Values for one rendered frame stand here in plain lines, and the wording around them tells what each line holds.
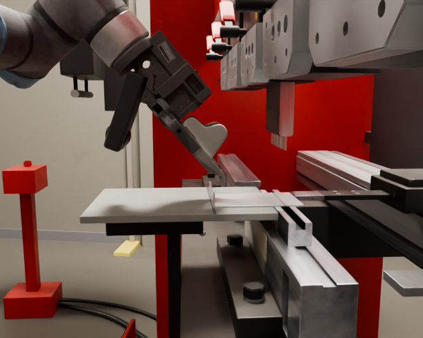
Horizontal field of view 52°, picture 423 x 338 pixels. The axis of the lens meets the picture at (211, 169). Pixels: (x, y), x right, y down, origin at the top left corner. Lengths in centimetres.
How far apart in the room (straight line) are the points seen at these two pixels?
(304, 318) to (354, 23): 30
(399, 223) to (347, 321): 37
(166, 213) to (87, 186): 305
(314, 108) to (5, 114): 283
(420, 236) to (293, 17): 46
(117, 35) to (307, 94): 104
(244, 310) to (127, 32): 38
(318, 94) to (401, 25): 134
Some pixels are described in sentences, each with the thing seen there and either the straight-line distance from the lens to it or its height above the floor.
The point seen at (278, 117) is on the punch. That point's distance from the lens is 61.
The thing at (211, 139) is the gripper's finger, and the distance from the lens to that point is 60.
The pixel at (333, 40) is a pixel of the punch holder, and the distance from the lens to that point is 30.
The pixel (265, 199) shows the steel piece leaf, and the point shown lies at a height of 100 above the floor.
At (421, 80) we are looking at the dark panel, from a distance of 131.
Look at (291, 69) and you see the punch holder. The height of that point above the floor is 118.
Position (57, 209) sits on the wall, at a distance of 378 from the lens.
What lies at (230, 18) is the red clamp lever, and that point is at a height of 128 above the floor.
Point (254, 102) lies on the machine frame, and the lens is 151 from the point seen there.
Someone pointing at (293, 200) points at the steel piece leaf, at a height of 100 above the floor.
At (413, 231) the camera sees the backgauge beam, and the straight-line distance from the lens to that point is 78.
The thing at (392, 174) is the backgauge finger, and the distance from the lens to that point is 74.
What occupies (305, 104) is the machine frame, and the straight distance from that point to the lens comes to 155.
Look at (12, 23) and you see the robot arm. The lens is 56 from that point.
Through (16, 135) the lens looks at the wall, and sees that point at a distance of 384.
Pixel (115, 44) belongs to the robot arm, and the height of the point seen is 122.
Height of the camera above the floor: 115
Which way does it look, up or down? 9 degrees down
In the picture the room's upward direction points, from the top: straight up
